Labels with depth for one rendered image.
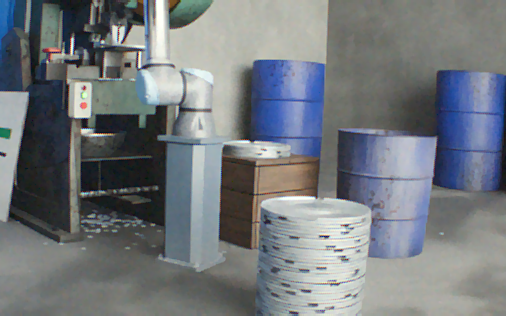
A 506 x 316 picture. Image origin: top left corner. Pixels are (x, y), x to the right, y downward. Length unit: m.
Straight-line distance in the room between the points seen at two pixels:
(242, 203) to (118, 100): 0.68
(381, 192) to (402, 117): 3.12
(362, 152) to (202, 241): 0.70
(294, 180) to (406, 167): 0.48
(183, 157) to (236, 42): 2.98
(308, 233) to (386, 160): 0.87
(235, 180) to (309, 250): 0.96
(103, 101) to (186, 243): 0.75
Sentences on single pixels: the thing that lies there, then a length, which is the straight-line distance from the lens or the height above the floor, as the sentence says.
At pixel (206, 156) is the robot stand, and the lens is 1.92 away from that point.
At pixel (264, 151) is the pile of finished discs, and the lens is 2.33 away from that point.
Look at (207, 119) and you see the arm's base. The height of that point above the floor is 0.51.
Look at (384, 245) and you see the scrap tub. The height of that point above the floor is 0.05.
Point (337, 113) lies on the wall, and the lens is 5.67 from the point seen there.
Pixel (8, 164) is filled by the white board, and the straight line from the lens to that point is 2.68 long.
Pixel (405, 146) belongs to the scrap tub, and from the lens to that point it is 2.18.
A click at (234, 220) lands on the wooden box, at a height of 0.10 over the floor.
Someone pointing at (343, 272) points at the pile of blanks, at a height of 0.18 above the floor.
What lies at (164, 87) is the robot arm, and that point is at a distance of 1.88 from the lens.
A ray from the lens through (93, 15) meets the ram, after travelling 2.56.
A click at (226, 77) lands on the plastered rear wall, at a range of 4.75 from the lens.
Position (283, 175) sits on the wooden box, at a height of 0.29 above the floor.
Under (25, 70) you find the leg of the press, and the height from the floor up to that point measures 0.69.
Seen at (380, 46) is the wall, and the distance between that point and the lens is 5.44.
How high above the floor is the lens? 0.60
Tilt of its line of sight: 6 degrees down
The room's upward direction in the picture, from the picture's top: 3 degrees clockwise
